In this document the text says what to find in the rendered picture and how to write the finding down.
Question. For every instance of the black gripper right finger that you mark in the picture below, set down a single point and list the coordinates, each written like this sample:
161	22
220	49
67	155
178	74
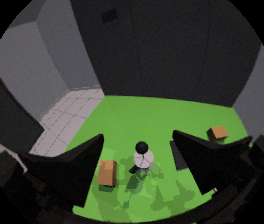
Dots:
208	161

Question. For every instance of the french press coffee maker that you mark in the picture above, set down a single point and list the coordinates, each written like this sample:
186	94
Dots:
143	158

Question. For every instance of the orange-brown rectangular block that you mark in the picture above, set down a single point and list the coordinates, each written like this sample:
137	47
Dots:
107	172
216	134

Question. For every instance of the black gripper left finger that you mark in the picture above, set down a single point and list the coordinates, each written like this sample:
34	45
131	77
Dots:
71	172

